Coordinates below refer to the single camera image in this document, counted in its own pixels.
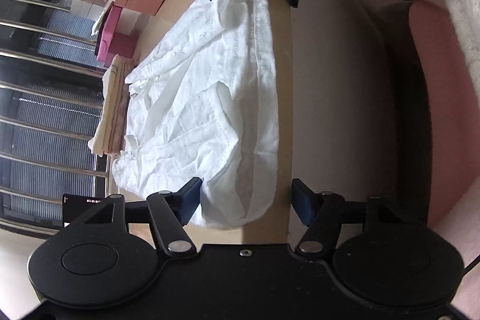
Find black tablet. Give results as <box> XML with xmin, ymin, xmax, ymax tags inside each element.
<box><xmin>62</xmin><ymin>194</ymin><xmax>115</xmax><ymax>228</ymax></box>

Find grey window blinds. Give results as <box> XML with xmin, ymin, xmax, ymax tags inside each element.
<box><xmin>0</xmin><ymin>5</ymin><xmax>106</xmax><ymax>223</ymax></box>

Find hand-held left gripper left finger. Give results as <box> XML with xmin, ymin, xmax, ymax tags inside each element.
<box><xmin>65</xmin><ymin>177</ymin><xmax>203</xmax><ymax>256</ymax></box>

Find pink cloth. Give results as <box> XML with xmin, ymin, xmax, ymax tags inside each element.
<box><xmin>409</xmin><ymin>0</ymin><xmax>480</xmax><ymax>231</ymax></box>

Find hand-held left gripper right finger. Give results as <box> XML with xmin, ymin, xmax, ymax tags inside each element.
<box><xmin>292</xmin><ymin>178</ymin><xmax>432</xmax><ymax>257</ymax></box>

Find metal window grille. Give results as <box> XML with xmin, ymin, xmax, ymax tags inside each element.
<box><xmin>0</xmin><ymin>0</ymin><xmax>113</xmax><ymax>234</ymax></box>

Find white garment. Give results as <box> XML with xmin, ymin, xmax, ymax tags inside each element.
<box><xmin>88</xmin><ymin>55</ymin><xmax>121</xmax><ymax>157</ymax></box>
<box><xmin>112</xmin><ymin>0</ymin><xmax>280</xmax><ymax>229</ymax></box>

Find pink floral folded garment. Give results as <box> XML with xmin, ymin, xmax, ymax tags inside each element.
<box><xmin>110</xmin><ymin>58</ymin><xmax>136</xmax><ymax>156</ymax></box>

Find white folded garment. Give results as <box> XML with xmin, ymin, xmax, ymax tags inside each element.
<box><xmin>88</xmin><ymin>55</ymin><xmax>121</xmax><ymax>157</ymax></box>

